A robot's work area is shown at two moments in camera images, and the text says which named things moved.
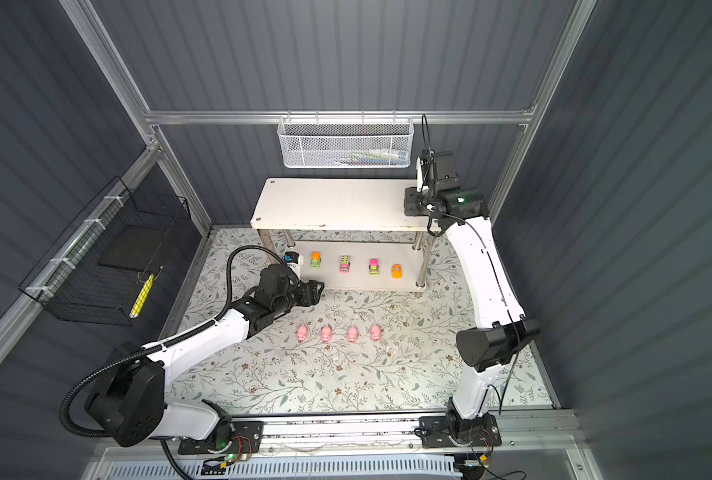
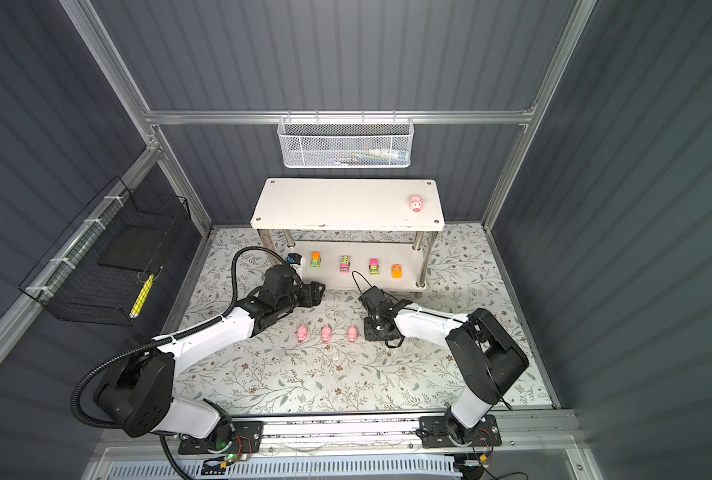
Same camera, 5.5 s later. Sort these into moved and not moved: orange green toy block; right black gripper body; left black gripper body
Moved: right black gripper body
Not moved: left black gripper body; orange green toy block
